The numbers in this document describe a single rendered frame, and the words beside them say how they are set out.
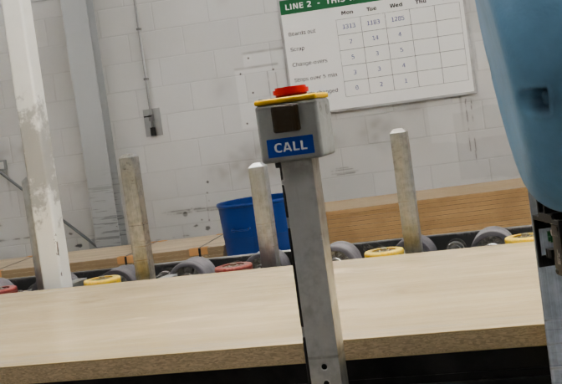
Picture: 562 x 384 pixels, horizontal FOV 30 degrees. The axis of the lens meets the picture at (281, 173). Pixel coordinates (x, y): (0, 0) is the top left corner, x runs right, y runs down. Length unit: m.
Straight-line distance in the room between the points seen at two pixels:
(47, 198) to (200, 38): 6.14
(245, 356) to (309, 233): 0.32
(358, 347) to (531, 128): 1.01
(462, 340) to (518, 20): 1.00
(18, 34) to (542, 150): 2.02
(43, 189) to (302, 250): 1.25
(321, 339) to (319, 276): 0.07
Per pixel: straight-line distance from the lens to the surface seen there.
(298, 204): 1.16
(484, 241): 2.62
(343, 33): 8.22
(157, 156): 8.51
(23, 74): 2.36
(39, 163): 2.35
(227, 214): 6.66
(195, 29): 8.43
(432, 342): 1.37
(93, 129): 8.45
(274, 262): 2.32
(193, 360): 1.45
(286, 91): 1.15
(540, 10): 0.39
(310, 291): 1.17
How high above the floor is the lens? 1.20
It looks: 3 degrees down
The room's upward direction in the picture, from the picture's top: 8 degrees counter-clockwise
